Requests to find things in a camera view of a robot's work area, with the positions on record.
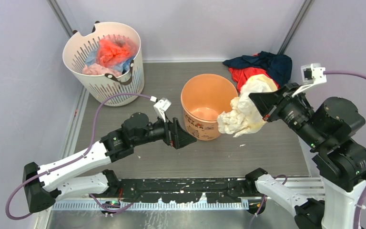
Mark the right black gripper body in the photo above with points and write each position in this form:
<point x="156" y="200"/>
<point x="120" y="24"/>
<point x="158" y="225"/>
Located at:
<point x="291" y="109"/>

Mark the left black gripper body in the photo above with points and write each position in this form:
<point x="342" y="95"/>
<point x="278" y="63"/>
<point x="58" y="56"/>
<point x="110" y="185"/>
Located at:
<point x="160" y="130"/>

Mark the pale yellow trash bag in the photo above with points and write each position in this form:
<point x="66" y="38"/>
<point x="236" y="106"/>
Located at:
<point x="244" y="118"/>

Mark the orange plastic trash bin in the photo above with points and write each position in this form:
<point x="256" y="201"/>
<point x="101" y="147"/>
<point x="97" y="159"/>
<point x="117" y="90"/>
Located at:
<point x="203" y="98"/>

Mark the white slotted laundry basket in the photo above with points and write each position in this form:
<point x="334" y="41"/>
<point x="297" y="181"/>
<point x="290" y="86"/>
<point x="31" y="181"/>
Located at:
<point x="122" y="89"/>

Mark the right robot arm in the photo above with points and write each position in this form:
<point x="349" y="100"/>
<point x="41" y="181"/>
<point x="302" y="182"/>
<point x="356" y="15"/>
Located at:
<point x="340" y="160"/>

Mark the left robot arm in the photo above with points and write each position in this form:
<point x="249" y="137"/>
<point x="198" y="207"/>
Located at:
<point x="61" y="179"/>

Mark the pink plastic trash bag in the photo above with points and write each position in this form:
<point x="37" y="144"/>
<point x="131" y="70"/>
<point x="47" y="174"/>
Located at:
<point x="96" y="69"/>

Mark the red plastic trash bag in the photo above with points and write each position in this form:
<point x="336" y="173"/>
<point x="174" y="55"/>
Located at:
<point x="115" y="49"/>

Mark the blue plastic trash bag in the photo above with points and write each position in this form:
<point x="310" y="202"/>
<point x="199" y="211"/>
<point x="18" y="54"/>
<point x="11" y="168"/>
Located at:
<point x="121" y="67"/>

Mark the navy blue cloth garment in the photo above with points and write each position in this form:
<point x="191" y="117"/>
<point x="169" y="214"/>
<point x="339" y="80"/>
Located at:
<point x="281" y="69"/>

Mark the red cloth garment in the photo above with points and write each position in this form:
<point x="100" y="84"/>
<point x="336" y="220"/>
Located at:
<point x="244" y="67"/>

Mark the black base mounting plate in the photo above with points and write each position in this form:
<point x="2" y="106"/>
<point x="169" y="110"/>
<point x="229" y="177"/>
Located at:
<point x="181" y="190"/>

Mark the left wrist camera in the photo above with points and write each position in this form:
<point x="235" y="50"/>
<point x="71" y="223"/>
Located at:
<point x="160" y="107"/>

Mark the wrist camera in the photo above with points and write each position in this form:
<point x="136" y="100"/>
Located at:
<point x="313" y="75"/>
<point x="160" y="107"/>

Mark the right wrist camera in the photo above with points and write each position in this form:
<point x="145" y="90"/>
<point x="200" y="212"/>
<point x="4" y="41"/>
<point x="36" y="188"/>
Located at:
<point x="313" y="75"/>

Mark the aluminium rail frame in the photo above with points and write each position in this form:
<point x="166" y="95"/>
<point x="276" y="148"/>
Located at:
<point x="305" y="186"/>

